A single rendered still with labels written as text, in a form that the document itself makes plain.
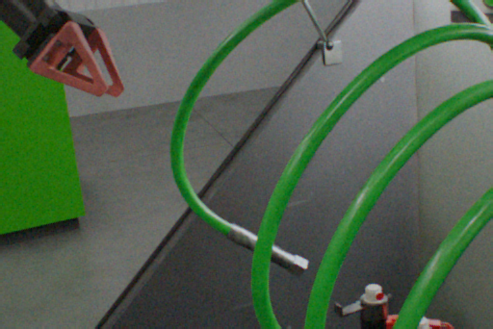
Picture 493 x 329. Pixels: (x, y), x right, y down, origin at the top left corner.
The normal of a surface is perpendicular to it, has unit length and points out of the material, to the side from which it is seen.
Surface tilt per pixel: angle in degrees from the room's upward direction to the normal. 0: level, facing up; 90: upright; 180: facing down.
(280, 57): 90
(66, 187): 90
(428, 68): 90
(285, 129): 90
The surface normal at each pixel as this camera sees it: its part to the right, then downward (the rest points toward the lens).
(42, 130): 0.40, 0.24
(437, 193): -0.92, 0.19
